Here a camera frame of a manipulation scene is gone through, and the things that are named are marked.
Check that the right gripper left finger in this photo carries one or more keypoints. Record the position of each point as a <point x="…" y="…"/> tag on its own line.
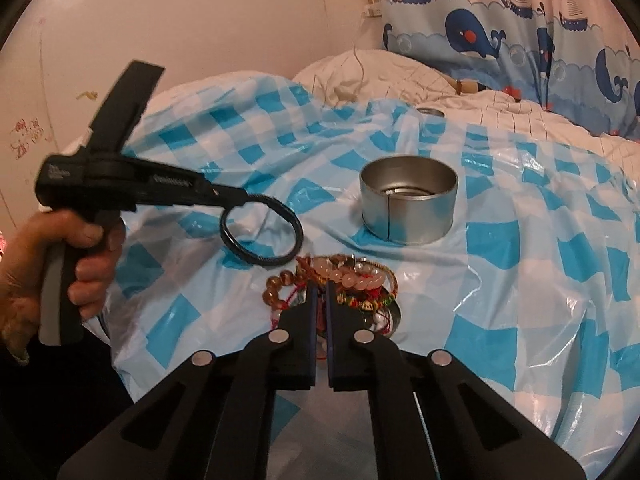
<point x="284" y="358"/>

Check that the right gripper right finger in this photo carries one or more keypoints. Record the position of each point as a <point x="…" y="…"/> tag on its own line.
<point x="358" y="359"/>

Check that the black braided bangle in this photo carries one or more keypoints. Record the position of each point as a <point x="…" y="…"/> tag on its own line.
<point x="262" y="231"/>

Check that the round silver metal tin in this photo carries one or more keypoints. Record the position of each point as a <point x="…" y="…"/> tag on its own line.
<point x="408" y="199"/>

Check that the blue white checkered plastic sheet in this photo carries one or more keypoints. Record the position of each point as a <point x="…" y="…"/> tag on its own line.
<point x="535" y="288"/>

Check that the small silver tin lid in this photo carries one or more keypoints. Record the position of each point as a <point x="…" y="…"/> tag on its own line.
<point x="431" y="111"/>

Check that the white grid pattern pillow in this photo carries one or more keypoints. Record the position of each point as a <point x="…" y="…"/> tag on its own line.
<point x="364" y="75"/>

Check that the blue whale pattern curtain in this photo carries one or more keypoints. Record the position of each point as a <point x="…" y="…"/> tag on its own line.
<point x="575" y="58"/>

